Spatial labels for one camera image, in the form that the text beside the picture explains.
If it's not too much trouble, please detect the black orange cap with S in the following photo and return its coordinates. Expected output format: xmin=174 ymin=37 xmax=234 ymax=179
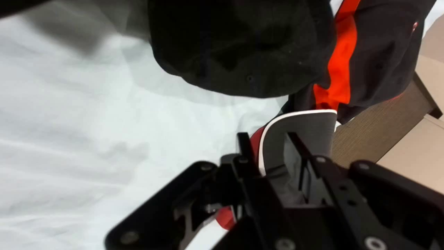
xmin=147 ymin=0 xmax=437 ymax=125

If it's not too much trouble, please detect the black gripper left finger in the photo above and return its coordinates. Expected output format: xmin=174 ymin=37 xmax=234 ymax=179
xmin=104 ymin=130 xmax=297 ymax=250

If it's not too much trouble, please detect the wooden bed frame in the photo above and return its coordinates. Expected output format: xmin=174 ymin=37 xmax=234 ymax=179
xmin=330 ymin=15 xmax=444 ymax=196

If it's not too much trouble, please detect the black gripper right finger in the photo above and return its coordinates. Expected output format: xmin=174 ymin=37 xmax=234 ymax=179
xmin=281 ymin=130 xmax=444 ymax=250

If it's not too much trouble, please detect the light blue bed sheet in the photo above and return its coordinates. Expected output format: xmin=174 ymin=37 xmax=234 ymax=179
xmin=0 ymin=0 xmax=344 ymax=250

